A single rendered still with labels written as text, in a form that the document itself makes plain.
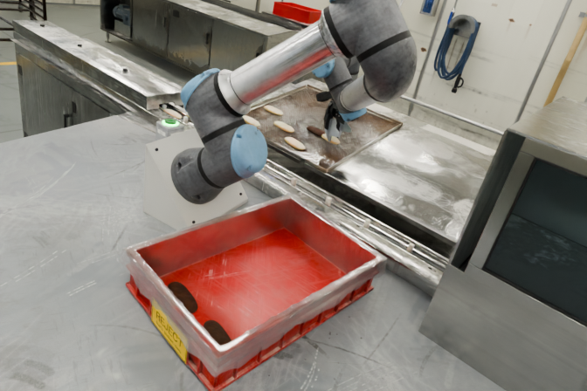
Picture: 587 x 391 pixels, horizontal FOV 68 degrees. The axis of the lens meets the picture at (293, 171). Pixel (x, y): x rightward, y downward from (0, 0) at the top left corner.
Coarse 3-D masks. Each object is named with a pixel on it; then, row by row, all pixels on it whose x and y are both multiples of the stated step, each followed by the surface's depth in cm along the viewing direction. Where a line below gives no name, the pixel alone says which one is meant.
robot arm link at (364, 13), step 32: (352, 0) 83; (384, 0) 83; (320, 32) 88; (352, 32) 85; (384, 32) 83; (256, 64) 95; (288, 64) 92; (320, 64) 92; (192, 96) 100; (224, 96) 97; (256, 96) 98
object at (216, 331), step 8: (176, 288) 91; (184, 288) 92; (176, 296) 89; (184, 296) 90; (192, 296) 90; (184, 304) 88; (192, 304) 88; (192, 312) 87; (208, 320) 86; (208, 328) 84; (216, 328) 84; (216, 336) 82; (224, 336) 82; (224, 344) 81
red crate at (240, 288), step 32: (224, 256) 105; (256, 256) 107; (288, 256) 110; (320, 256) 112; (128, 288) 89; (192, 288) 93; (224, 288) 95; (256, 288) 97; (288, 288) 99; (320, 288) 101; (224, 320) 87; (256, 320) 89; (320, 320) 90; (224, 384) 73
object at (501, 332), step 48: (528, 144) 72; (576, 144) 73; (480, 192) 79; (480, 240) 81; (480, 288) 83; (432, 336) 93; (480, 336) 86; (528, 336) 80; (576, 336) 74; (528, 384) 82; (576, 384) 76
